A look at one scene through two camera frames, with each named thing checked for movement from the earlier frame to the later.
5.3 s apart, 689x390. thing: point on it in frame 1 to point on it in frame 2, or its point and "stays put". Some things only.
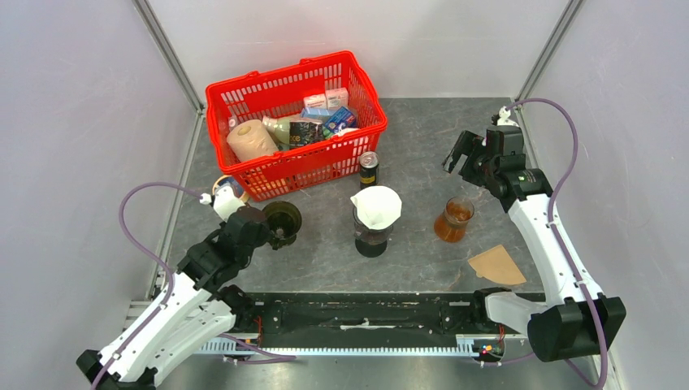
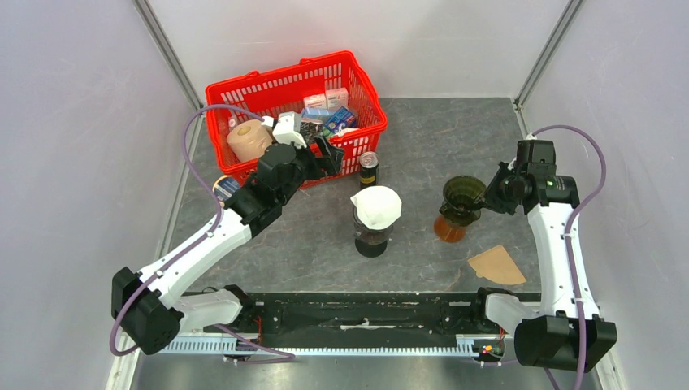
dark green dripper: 284,220 to 461,205
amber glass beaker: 450,225 stays put
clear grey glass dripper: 370,236 stays put
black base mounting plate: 366,314 stays put
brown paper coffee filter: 496,266 stays put
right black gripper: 470,144 to 492,199
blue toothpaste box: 341,119 stays put
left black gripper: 264,235 to 322,166
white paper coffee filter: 378,207 stays put
